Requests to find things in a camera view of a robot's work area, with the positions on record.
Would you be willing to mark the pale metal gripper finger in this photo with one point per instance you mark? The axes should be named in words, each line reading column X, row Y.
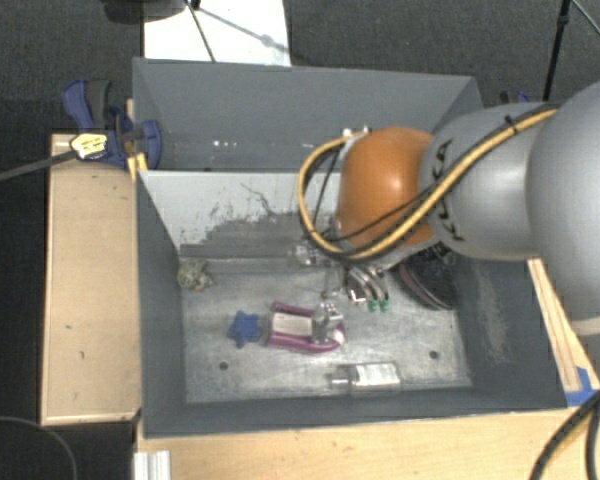
column 307, row 255
column 327, row 324

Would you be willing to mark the black round brush red-brown rim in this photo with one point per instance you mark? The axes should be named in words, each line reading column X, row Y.
column 430, row 285

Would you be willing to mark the blue star-shaped toy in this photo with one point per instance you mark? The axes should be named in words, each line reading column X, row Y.
column 245, row 328

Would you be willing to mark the green and beige toy animal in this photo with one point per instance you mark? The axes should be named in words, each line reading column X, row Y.
column 194, row 274

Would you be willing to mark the grey metal bin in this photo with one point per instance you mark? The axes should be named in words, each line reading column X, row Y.
column 260, row 118

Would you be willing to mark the pale wood board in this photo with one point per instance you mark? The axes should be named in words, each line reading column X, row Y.
column 92, row 288

